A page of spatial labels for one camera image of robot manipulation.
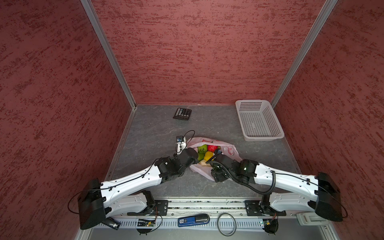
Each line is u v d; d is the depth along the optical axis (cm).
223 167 57
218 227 69
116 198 43
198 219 67
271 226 71
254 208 74
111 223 68
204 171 73
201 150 90
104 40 83
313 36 81
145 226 72
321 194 41
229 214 72
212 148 90
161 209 74
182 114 113
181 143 66
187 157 55
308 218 69
